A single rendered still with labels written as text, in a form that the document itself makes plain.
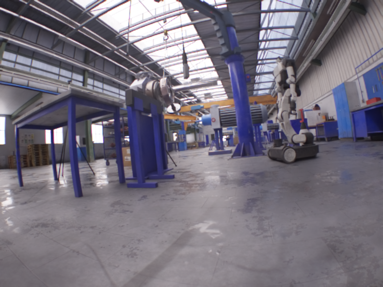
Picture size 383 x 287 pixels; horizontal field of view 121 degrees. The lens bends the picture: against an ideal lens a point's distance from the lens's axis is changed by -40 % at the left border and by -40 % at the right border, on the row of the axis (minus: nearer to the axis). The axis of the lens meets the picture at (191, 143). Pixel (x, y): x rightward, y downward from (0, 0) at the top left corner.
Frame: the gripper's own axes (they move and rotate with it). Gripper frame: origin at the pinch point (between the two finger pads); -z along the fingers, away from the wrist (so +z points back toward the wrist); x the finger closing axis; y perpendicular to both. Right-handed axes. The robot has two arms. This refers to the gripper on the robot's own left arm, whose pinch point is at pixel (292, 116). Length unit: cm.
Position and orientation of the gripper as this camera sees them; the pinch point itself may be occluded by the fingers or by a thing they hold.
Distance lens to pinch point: 243.0
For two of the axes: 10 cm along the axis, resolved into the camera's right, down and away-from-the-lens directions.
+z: 1.0, -9.9, 0.0
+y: -0.7, -0.1, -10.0
